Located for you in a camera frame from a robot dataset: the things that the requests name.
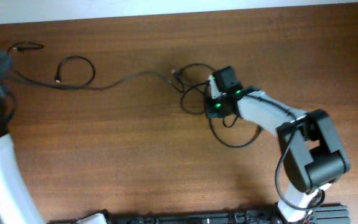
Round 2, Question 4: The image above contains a black USB cable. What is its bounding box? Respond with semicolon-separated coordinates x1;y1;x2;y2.
6;41;186;93

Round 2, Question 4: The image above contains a black HDMI cable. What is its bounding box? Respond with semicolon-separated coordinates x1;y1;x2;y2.
170;63;264;149

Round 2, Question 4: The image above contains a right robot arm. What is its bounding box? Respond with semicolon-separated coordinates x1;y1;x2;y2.
204;67;351;223

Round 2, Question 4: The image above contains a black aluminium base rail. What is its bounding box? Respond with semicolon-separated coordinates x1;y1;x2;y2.
49;205;351;224

